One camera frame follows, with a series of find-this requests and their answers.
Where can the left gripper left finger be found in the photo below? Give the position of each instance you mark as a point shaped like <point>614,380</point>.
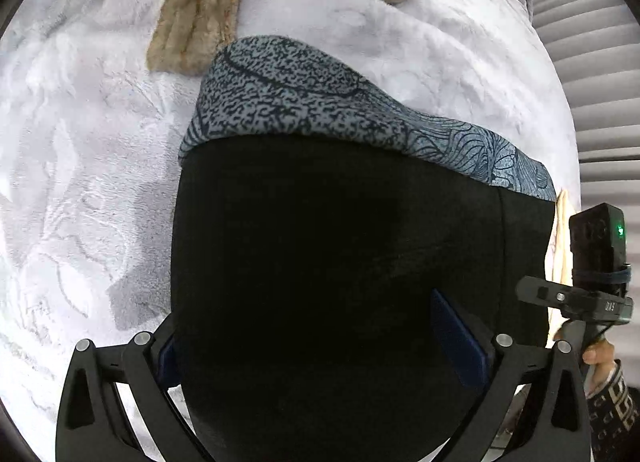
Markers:
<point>92,421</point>

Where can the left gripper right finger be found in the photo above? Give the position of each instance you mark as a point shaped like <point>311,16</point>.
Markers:
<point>554,423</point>

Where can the black pants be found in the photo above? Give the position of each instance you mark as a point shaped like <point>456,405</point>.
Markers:
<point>304,272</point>

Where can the patterned sleeve forearm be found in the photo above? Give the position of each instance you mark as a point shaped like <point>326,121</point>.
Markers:
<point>614,420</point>

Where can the person's right hand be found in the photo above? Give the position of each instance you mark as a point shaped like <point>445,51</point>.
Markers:
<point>599,357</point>

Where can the grey curtain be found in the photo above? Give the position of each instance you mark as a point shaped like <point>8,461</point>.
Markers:
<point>594,46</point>

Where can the lavender plush bedspread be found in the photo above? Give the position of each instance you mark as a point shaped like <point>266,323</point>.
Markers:
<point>90,138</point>

